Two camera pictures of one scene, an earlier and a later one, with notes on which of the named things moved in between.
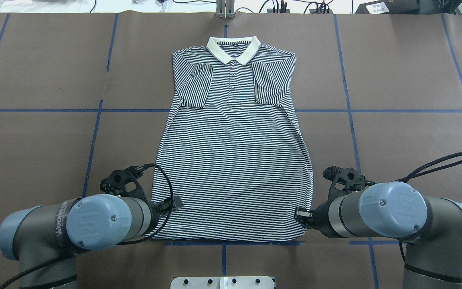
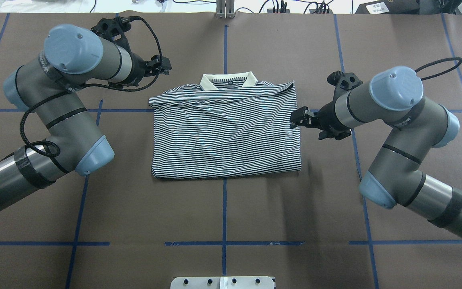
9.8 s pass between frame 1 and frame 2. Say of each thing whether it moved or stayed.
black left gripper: moved
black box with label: stayed
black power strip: stayed
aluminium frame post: stayed
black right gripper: moved
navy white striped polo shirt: moved
